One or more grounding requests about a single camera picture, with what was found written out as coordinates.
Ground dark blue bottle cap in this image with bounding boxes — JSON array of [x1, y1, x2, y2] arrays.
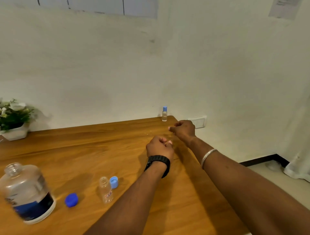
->
[[65, 193, 79, 208]]

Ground clear large bottle blue label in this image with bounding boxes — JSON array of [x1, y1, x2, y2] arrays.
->
[[0, 162, 57, 225]]

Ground person's left hand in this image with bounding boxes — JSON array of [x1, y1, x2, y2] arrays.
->
[[146, 135, 175, 161]]

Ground translucent plastic object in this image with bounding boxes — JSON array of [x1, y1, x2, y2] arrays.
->
[[265, 160, 283, 172]]

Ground white flowers in white pot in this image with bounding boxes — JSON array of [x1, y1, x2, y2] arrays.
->
[[0, 98, 37, 141]]

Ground person's left forearm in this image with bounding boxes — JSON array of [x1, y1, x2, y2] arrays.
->
[[83, 162, 168, 235]]

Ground silver bangle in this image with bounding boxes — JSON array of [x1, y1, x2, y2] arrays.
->
[[200, 148, 218, 169]]

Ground white paper sheet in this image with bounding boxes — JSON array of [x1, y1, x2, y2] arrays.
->
[[268, 0, 303, 20]]

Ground person's right hand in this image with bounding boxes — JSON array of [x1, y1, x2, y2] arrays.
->
[[168, 120, 197, 146]]

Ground white wall switch plate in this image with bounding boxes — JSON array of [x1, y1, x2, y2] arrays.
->
[[188, 116, 208, 129]]

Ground black wristwatch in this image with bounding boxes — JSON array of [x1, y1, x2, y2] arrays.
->
[[144, 155, 171, 179]]

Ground person's right forearm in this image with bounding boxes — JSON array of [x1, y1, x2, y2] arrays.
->
[[186, 138, 310, 235]]

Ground clear small bottle red label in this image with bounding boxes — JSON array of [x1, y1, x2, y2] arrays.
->
[[98, 176, 114, 204]]

